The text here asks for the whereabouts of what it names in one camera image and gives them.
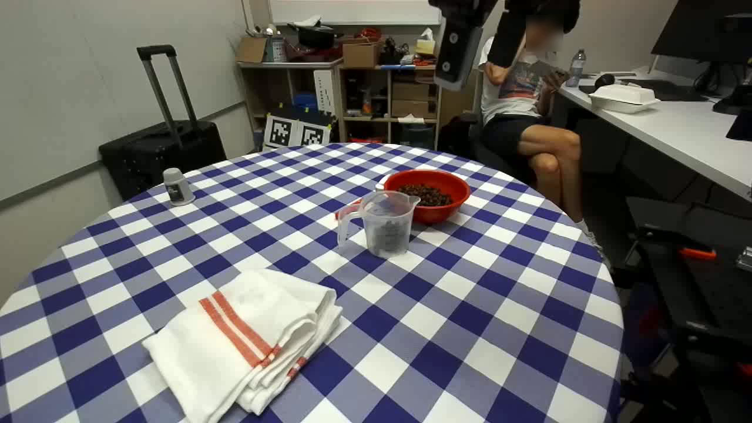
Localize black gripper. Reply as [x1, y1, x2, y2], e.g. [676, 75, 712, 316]
[433, 0, 504, 92]

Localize red handled metal spoon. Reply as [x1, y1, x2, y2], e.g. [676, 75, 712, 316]
[334, 197, 366, 223]

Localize red bowl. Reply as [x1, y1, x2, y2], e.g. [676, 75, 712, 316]
[380, 167, 472, 228]

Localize clear plastic measuring jar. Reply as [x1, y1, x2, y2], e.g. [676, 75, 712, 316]
[336, 188, 424, 259]

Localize seated person in white shirt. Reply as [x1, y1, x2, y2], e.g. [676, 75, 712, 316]
[477, 0, 586, 223]

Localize wooden storage shelf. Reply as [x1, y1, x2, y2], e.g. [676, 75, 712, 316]
[236, 57, 443, 151]

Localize closed cardboard box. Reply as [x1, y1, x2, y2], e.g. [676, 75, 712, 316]
[339, 35, 383, 71]

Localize clear water bottle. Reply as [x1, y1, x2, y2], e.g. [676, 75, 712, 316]
[568, 48, 591, 90]

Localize dark beans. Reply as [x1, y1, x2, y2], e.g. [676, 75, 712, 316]
[399, 182, 458, 209]

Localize white takeout container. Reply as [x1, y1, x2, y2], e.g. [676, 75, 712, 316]
[588, 81, 663, 115]

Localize black white fiducial tag board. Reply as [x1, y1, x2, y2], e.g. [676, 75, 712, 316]
[262, 114, 334, 151]

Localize open cardboard box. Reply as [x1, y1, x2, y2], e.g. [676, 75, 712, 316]
[236, 33, 272, 68]

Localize black keyboard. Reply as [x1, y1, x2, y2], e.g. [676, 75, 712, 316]
[626, 77, 709, 104]

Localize black computer monitor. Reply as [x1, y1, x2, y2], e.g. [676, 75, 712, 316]
[652, 0, 752, 65]

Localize white desk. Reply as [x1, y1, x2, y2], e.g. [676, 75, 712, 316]
[558, 73, 752, 203]

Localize blue white checkered tablecloth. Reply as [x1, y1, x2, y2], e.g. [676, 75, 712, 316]
[0, 138, 628, 423]

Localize black rolling suitcase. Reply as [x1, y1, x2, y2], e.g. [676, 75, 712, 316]
[97, 43, 231, 201]

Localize black equipment cart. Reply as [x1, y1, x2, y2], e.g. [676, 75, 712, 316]
[626, 195, 752, 423]

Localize white towel with orange stripes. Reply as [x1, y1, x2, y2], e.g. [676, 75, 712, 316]
[141, 263, 346, 423]

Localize orange handled tool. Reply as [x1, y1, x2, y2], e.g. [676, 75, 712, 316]
[679, 244, 720, 263]

